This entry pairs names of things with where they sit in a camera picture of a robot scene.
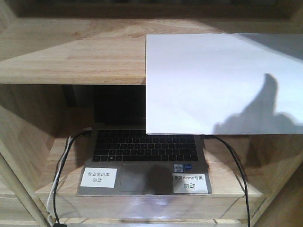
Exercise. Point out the white label sticker right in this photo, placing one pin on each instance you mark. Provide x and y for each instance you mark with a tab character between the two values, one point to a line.
189	183

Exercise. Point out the white paper sheet stack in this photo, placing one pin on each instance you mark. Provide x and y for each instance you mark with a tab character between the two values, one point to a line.
224	84

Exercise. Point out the silver laptop with black keyboard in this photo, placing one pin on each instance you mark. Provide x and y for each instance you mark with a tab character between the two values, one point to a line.
145	163

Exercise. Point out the white label sticker left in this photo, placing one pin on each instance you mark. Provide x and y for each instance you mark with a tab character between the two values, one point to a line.
99	177

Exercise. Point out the white label sticker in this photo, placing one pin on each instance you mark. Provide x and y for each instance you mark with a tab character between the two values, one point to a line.
189	183
99	177

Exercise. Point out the wooden shelf unit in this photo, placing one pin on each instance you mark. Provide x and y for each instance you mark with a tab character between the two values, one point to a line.
46	44

